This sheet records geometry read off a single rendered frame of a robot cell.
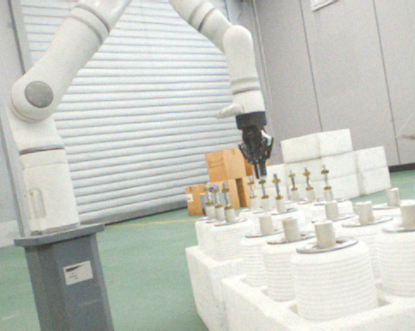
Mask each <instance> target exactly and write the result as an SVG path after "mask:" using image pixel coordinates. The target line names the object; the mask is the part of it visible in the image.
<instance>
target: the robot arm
mask: <svg viewBox="0 0 415 331"><path fill-rule="evenodd" d="M132 2H133V0H80V1H79V2H78V3H76V4H75V6H74V8H73V9H72V10H71V12H70V13H69V14H68V16H67V17H66V19H64V20H63V21H62V23H61V24H60V25H59V27H58V30H57V32H56V34H55V35H54V38H53V40H52V42H51V44H50V46H49V48H48V50H47V52H46V53H45V55H44V56H43V57H41V58H40V59H39V60H38V61H37V62H36V64H35V65H34V66H33V67H32V68H31V69H30V70H29V71H28V73H27V74H26V75H25V76H23V77H21V78H20V79H18V80H17V81H16V82H15V83H14V85H13V86H12V87H11V88H10V89H9V91H8V93H7V97H6V108H7V113H8V118H9V125H10V129H11V133H12V136H13V141H14V143H15V145H16V148H17V151H19V154H20V160H21V164H22V172H23V176H24V182H25V186H26V192H24V198H25V203H26V208H27V212H28V220H29V224H30V229H31V234H32V236H38V235H45V234H53V233H59V232H64V231H67V230H72V229H76V228H79V227H81V226H80V221H79V213H78V209H77V204H76V199H75V195H74V190H73V185H72V181H71V176H70V172H69V167H68V163H67V158H66V150H65V145H64V141H63V139H62V138H61V137H60V136H59V133H58V131H57V128H56V124H55V122H54V120H53V112H54V111H55V110H56V109H57V108H58V106H59V104H60V102H61V100H62V98H63V96H64V95H65V93H66V91H67V88H68V86H69V84H70V83H71V82H72V80H73V78H74V76H75V75H76V74H77V72H79V71H80V70H81V69H82V68H83V67H84V66H85V64H86V63H87V62H88V61H89V59H90V58H91V57H92V56H93V55H94V53H95V52H96V51H97V50H98V49H99V48H100V47H101V46H102V45H103V44H104V41H105V40H106V38H107V37H108V35H109V34H110V32H111V30H112V29H113V28H114V27H115V25H116V23H117V21H118V19H119V18H120V16H121V15H122V13H123V12H124V11H125V10H126V9H127V8H128V6H129V5H130V4H131V3H132ZM168 2H169V3H170V4H171V5H172V6H173V8H174V9H175V10H176V12H177V13H178V14H179V16H180V17H181V18H182V19H183V20H184V21H185V22H186V23H188V24H189V25H191V26H192V27H193V28H195V29H196V30H197V31H198V32H199V33H200V34H202V36H204V37H205V38H207V39H208V40H209V41H211V42H212V43H213V44H214V45H215V46H216V47H217V48H218V49H219V50H221V51H222V52H223V53H224V54H225V58H226V62H227V66H228V69H229V75H230V89H231V95H232V102H233V105H230V106H228V107H226V108H223V109H220V110H218V111H217V112H216V116H217V119H222V118H226V117H230V116H236V125H237V129H238V130H241V131H242V143H241V144H238V148H239V149H240V151H241V154H242V156H243V158H244V159H245V160H246V162H247V163H250V164H251V165H253V170H254V175H255V180H260V178H267V167H266V162H267V160H268V159H270V157H271V152H272V147H273V143H274V138H273V136H268V135H267V131H266V130H265V128H264V127H265V125H267V116H266V111H265V105H264V100H263V96H262V94H261V86H260V81H259V76H257V72H256V70H255V58H254V50H253V43H252V38H251V35H250V32H249V31H248V30H247V29H246V28H244V27H242V26H233V25H232V24H230V23H229V22H228V21H227V20H226V19H225V18H224V16H223V13H222V12H221V11H220V10H219V9H217V8H216V7H215V6H213V5H212V4H210V3H208V2H207V1H206V0H168ZM266 153H267V154H266ZM248 156H249V157H248Z"/></svg>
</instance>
